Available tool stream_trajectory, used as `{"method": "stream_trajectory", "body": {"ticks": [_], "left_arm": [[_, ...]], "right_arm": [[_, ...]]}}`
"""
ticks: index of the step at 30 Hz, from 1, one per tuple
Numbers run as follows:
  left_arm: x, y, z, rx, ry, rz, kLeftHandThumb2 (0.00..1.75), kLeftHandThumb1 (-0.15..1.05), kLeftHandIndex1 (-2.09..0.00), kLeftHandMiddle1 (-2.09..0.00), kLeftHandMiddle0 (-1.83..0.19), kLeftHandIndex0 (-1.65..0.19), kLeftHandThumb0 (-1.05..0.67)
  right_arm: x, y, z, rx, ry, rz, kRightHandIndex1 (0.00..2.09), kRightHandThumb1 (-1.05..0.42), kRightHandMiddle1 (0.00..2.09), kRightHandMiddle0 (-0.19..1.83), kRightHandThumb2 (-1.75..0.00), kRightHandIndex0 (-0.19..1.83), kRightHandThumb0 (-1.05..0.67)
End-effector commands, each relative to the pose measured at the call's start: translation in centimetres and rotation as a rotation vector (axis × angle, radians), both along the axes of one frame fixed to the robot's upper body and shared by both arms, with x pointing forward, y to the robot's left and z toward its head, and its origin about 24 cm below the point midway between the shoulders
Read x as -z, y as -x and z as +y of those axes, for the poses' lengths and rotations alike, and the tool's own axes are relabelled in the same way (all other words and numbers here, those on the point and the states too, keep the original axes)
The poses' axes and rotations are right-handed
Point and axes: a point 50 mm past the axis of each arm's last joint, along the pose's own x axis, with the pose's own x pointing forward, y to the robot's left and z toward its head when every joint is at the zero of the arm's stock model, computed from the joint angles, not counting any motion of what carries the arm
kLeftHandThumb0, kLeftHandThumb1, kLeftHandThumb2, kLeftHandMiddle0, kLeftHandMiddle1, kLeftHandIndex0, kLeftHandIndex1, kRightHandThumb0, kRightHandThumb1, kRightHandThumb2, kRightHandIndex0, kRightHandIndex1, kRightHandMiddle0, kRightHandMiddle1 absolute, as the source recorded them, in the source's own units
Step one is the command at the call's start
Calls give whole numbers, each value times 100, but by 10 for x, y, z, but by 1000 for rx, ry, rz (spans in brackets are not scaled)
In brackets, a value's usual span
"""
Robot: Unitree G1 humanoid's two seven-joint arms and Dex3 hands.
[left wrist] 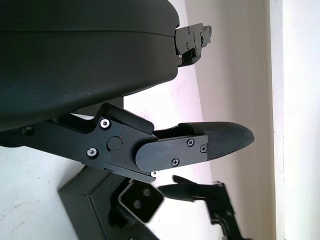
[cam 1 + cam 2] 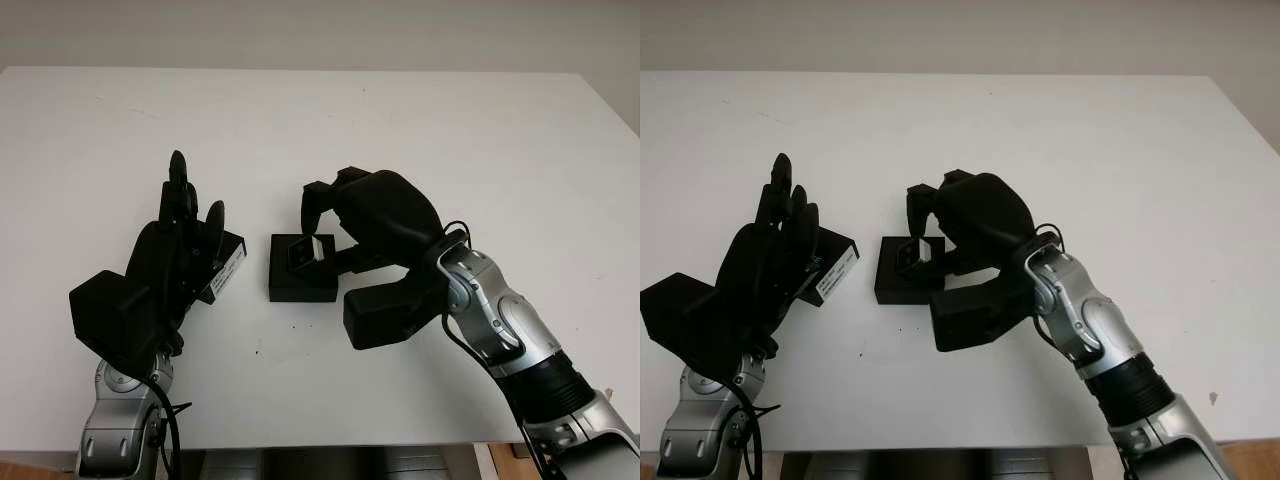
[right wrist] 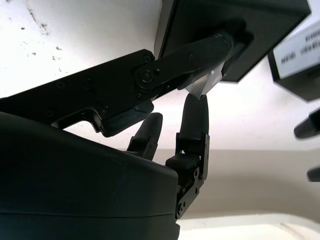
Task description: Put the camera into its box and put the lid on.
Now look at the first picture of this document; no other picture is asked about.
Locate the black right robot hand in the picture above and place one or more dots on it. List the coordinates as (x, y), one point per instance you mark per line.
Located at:
(220, 200)

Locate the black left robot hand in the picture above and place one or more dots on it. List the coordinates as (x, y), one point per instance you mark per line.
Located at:
(75, 62)

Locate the small silver black-faced camera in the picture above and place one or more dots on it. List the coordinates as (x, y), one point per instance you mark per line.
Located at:
(142, 202)

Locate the black box base with insert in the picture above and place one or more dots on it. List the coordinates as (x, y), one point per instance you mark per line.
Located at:
(80, 200)

